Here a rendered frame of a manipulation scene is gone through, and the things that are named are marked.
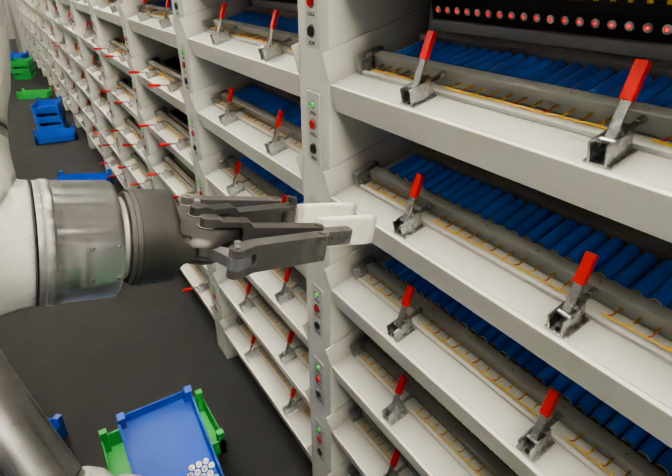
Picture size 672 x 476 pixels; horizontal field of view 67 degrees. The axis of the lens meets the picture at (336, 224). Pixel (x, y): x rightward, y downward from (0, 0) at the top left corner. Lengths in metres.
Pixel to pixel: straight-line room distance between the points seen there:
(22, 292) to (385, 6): 0.67
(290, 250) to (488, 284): 0.31
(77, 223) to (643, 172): 0.45
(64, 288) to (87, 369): 1.65
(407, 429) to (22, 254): 0.75
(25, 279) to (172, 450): 1.23
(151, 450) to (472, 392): 1.01
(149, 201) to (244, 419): 1.35
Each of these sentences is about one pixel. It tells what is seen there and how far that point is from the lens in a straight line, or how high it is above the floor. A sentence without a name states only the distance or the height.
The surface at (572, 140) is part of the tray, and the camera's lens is 0.56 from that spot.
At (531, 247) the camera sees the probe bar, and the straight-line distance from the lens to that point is 0.67.
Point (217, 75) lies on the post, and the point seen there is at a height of 0.99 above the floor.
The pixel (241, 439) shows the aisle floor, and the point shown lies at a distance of 1.66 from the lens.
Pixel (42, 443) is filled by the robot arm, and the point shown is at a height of 0.61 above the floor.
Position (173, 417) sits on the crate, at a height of 0.12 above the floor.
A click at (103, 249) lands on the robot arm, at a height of 1.08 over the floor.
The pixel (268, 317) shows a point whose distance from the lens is 1.51.
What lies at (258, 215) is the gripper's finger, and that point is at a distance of 0.47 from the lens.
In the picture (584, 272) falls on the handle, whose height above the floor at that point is 0.97.
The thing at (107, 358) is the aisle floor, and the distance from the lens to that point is 2.05.
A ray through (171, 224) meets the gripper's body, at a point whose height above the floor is 1.08.
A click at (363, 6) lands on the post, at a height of 1.20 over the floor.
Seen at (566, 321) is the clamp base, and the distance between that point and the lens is 0.59.
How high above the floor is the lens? 1.25
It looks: 27 degrees down
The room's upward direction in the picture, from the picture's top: straight up
